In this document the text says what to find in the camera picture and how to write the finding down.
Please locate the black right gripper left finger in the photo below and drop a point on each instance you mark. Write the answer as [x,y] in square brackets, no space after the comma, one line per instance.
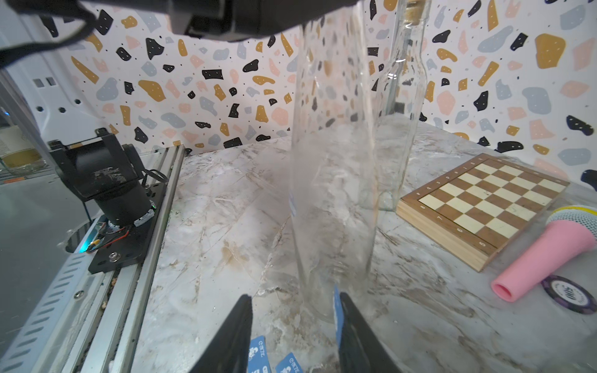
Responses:
[228,350]

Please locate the glass bottle blue label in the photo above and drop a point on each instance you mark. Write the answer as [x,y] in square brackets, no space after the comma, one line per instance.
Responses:
[397,106]
[333,188]

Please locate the purple poker chip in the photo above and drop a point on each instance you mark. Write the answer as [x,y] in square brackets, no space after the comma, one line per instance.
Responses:
[569,295]

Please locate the wooden chessboard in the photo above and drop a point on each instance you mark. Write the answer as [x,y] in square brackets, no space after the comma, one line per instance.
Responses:
[475,210]

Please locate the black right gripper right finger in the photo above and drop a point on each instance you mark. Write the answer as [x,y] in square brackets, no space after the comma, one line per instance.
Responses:
[359,350]

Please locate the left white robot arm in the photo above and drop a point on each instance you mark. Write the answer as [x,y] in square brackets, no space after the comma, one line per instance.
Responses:
[207,75]

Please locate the glass bottle blue label back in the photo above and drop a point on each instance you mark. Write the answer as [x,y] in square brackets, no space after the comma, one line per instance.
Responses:
[397,106]

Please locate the pink toy microphone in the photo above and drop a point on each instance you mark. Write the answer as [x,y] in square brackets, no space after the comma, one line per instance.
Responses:
[569,232]

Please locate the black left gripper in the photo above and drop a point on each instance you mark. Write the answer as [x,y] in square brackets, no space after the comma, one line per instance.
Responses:
[230,21]

